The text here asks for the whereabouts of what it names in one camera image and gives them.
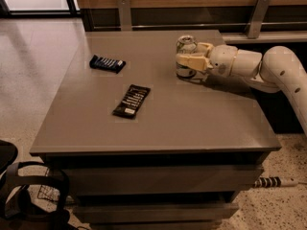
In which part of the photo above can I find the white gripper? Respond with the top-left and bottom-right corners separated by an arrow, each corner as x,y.
176,42 -> 238,78

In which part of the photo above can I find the green 7up soda can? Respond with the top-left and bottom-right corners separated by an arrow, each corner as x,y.
176,34 -> 197,79

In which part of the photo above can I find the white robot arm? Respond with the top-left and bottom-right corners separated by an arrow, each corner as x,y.
176,42 -> 307,134

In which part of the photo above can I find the black snack bar wrapper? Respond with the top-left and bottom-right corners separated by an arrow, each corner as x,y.
112,84 -> 151,119

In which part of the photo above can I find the blue snack bar wrapper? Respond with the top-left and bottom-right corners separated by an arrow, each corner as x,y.
89,55 -> 126,74

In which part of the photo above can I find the grey drawer cabinet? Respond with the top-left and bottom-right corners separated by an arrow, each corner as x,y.
31,31 -> 280,230

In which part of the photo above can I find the upper grey drawer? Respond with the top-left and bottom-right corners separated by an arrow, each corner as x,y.
65,165 -> 263,196

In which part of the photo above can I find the grey drawer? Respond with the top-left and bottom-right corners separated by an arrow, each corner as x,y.
73,203 -> 239,223
65,165 -> 263,196

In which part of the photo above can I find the black and white power strip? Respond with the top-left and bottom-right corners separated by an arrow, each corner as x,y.
252,176 -> 299,189

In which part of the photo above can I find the lower grey drawer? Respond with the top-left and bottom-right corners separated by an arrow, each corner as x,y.
73,203 -> 239,223

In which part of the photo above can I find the black office chair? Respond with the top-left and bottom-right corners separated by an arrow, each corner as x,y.
0,140 -> 74,230

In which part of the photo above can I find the right metal bracket post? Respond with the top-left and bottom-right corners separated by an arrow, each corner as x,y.
246,0 -> 271,39

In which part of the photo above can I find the metal bracket post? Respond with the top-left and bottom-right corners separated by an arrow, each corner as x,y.
117,0 -> 132,31
246,0 -> 271,39

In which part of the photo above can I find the left metal bracket post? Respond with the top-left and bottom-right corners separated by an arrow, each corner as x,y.
117,0 -> 132,31

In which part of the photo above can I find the horizontal metal rail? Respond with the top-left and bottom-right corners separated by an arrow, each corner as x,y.
92,21 -> 307,30

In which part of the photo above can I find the wire mesh basket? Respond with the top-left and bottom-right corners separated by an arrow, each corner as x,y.
36,167 -> 75,205

